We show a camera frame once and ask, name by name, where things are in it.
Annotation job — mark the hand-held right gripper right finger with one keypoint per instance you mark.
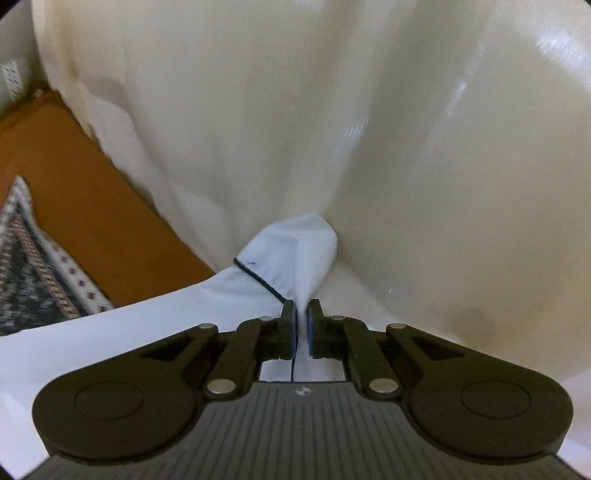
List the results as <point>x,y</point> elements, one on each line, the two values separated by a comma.
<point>312,330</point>

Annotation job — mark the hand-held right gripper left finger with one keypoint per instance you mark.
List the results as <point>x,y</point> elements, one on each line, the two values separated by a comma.
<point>292,330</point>

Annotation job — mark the white garment with dark trim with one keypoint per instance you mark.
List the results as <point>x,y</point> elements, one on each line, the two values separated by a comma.
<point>286,258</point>

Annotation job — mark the black patterned tablecloth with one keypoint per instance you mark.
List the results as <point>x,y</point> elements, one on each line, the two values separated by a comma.
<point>32,277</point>

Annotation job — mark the white perforated panel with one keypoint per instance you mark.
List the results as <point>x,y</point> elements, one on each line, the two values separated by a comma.
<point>11,81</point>

